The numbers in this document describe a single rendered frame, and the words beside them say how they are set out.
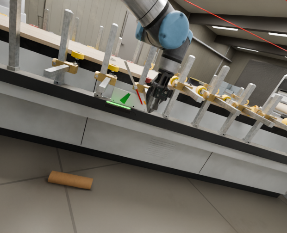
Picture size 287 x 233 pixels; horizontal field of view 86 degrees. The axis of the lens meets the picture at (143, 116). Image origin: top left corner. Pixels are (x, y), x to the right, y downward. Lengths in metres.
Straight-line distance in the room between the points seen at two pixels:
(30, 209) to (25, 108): 0.75
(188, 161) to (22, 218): 1.37
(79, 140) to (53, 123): 0.26
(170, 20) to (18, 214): 1.24
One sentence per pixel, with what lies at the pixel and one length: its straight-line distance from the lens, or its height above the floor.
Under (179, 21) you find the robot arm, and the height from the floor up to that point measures 1.16.
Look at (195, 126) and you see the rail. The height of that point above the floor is 0.70.
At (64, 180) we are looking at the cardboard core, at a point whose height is 0.06.
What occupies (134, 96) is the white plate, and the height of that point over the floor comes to 0.78.
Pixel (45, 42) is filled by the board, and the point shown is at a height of 0.89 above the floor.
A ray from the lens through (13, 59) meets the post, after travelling 1.21.
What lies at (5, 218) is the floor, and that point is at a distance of 1.27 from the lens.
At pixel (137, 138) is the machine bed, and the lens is 1.45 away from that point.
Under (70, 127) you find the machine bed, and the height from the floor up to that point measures 0.27.
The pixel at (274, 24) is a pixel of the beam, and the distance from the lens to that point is 6.76.
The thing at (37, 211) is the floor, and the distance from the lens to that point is 1.27.
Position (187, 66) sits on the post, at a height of 1.08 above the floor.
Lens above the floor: 1.06
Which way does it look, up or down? 22 degrees down
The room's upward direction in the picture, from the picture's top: 22 degrees clockwise
